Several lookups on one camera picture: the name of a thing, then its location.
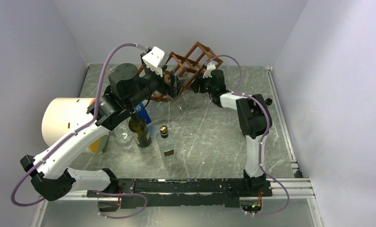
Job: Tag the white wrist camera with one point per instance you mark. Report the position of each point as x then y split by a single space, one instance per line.
155 60
209 67

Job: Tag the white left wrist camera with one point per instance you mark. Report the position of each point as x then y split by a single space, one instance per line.
155 60

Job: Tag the clear glass ashtray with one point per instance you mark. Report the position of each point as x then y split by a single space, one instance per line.
122 134

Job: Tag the tall clear glass bottle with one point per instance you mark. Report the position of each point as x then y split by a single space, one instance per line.
182 102

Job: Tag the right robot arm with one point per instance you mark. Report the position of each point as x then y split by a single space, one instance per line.
254 121

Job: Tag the brown wooden wine rack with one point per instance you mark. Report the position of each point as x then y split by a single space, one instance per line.
187 66

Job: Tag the cream and orange cylinder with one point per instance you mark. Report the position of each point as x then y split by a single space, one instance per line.
63 114

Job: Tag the blue square glass bottle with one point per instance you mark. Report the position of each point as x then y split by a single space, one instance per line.
142 112

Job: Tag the clear square liquor bottle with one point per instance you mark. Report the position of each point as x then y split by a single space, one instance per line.
166 142

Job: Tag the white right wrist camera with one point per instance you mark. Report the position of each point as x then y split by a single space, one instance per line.
209 67

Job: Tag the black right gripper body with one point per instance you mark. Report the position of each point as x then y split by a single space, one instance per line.
205 86

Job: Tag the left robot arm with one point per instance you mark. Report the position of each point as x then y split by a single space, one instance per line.
50 173

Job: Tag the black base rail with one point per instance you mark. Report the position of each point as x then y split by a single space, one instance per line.
185 192

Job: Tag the dark green wine bottle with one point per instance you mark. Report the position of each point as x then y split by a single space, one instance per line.
139 129

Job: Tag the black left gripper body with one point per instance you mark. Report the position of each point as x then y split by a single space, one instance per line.
158 83

